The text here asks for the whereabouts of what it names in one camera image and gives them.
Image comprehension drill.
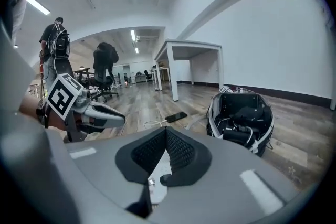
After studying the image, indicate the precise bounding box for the black open backpack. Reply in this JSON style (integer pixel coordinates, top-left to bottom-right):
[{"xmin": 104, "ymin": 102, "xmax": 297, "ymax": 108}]
[{"xmin": 206, "ymin": 89, "xmax": 275, "ymax": 158}]

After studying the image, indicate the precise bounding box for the striped woven wristband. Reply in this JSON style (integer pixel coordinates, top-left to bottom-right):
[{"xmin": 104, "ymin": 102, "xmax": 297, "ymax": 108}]
[{"xmin": 36, "ymin": 99, "xmax": 50, "ymax": 129}]

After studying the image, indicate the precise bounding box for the spare hand-held gripper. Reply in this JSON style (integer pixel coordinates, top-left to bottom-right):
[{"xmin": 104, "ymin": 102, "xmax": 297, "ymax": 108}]
[{"xmin": 219, "ymin": 84, "xmax": 244, "ymax": 94}]

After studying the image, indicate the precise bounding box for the black smartphone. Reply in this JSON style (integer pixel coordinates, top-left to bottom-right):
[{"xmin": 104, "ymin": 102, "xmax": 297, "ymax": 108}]
[{"xmin": 166, "ymin": 111, "xmax": 188, "ymax": 124}]

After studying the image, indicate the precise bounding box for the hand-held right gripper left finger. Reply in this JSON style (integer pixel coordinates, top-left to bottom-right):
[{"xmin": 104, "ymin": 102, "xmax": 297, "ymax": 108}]
[{"xmin": 0, "ymin": 125, "xmax": 169, "ymax": 224}]

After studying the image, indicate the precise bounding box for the white table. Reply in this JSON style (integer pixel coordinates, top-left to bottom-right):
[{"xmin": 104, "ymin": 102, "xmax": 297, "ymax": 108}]
[{"xmin": 154, "ymin": 39, "xmax": 224, "ymax": 102}]

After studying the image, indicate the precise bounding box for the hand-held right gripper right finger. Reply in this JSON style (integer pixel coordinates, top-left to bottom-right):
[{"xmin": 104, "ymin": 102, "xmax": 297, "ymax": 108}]
[{"xmin": 152, "ymin": 125, "xmax": 311, "ymax": 224}]

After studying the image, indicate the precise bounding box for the white power strip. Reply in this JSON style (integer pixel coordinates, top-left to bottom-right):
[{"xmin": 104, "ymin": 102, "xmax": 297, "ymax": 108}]
[{"xmin": 147, "ymin": 150, "xmax": 174, "ymax": 205}]

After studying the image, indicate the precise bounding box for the person's left forearm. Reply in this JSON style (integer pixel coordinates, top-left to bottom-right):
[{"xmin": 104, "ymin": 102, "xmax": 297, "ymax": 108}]
[{"xmin": 18, "ymin": 95, "xmax": 68, "ymax": 131}]

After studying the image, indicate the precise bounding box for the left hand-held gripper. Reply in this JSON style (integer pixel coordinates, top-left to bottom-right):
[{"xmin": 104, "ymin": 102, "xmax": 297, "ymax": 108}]
[{"xmin": 46, "ymin": 73, "xmax": 127, "ymax": 143}]

